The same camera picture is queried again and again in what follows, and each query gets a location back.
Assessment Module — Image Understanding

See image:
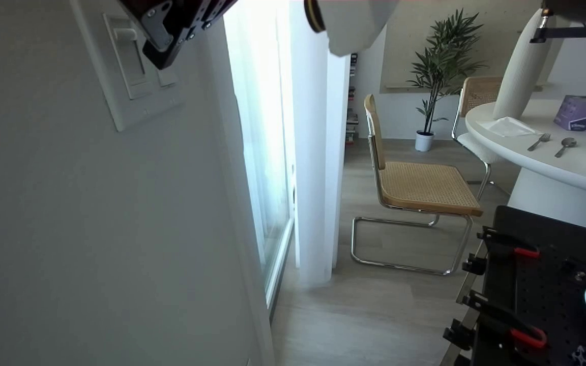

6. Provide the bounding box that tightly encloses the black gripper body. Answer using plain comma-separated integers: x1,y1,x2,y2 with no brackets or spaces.
118,0,239,70

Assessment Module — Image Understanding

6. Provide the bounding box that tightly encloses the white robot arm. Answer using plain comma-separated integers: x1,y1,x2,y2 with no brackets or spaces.
118,0,400,70

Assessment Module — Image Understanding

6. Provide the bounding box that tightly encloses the white glass sliding door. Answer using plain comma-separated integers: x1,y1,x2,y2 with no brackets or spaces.
223,0,294,314

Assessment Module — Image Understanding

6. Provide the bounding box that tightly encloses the potted green plant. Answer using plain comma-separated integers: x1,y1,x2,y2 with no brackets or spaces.
411,8,480,153

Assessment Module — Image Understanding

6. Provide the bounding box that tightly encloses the wicker cantilever chair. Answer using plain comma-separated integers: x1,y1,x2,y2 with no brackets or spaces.
351,93,482,276

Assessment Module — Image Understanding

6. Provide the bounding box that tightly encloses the white paper napkin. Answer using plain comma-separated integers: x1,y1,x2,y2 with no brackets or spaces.
482,116,533,139

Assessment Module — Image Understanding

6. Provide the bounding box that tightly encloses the red black clamp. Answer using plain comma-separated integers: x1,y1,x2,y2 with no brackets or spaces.
443,291,548,350
461,225,541,275

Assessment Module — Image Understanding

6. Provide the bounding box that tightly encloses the silver fork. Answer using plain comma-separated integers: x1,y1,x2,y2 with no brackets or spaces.
527,135,552,151

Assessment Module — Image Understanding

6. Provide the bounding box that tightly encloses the silver spoon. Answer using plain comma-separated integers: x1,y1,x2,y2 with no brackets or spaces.
555,137,578,158

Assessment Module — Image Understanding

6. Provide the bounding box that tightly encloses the round white table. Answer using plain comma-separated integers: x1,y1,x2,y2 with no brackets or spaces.
471,99,586,228

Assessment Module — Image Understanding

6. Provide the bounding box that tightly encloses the white switch wall plate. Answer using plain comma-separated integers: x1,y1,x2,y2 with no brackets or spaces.
70,0,186,133

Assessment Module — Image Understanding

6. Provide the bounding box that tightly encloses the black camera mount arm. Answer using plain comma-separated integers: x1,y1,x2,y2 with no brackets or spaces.
531,0,586,43

